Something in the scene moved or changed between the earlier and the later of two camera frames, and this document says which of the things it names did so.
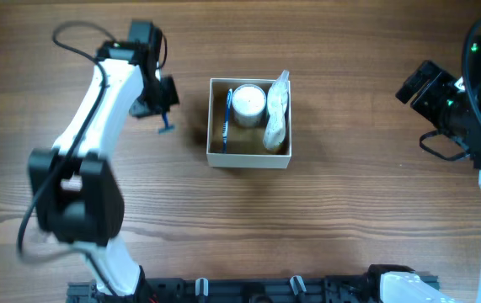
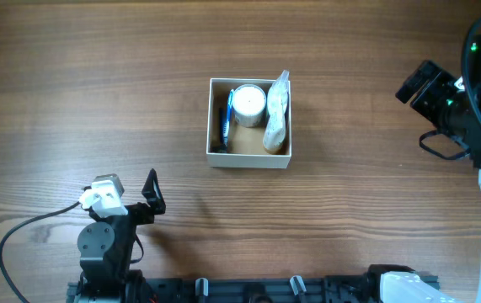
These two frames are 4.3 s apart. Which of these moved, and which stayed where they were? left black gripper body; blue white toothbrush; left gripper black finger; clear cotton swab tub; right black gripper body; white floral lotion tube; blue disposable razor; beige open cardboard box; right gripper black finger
Moved: left gripper black finger; blue disposable razor; left black gripper body
Stayed: white floral lotion tube; blue white toothbrush; right gripper black finger; clear cotton swab tub; right black gripper body; beige open cardboard box
